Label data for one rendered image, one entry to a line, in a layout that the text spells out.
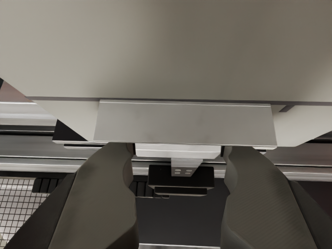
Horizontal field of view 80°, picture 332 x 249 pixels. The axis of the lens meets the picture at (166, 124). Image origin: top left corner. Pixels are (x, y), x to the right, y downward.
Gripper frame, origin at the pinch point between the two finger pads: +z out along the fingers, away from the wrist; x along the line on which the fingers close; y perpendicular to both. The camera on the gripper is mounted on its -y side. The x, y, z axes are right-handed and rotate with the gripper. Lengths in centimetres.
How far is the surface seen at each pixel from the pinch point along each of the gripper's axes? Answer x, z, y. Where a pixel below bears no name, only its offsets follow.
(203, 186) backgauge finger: 5.3, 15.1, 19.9
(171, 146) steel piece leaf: -0.4, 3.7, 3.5
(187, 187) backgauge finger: 2.6, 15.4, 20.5
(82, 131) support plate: -7.1, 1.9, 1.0
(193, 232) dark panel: 7, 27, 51
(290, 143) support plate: 9.2, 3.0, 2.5
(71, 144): -10.5, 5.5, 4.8
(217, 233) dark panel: 14, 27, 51
